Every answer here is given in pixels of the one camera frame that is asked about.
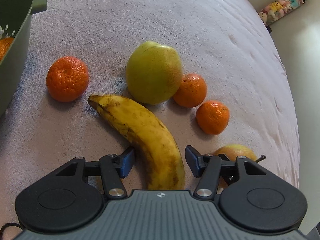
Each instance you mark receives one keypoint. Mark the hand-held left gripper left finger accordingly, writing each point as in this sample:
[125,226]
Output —
[127,163]

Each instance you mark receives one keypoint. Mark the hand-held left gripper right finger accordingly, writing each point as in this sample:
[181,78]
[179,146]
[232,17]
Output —
[191,161]

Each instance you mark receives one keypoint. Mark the spotted yellow banana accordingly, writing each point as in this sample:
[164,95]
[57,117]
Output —
[150,135]

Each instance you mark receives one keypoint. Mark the yellow pear with stem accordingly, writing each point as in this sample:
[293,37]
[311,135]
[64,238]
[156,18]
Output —
[236,152]

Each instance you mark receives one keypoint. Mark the small orange tangerine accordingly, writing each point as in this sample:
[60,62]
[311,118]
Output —
[190,90]
[212,117]
[5,48]

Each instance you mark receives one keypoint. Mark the large yellow-green pomelo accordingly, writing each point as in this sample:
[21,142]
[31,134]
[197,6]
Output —
[154,73]

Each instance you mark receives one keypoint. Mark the large orange tangerine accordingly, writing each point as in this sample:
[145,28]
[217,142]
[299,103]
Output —
[67,79]

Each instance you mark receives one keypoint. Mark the green plastic bowl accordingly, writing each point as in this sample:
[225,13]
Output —
[17,62]

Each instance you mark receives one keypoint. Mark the hanging plush toy organizer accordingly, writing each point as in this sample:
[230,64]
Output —
[280,6]

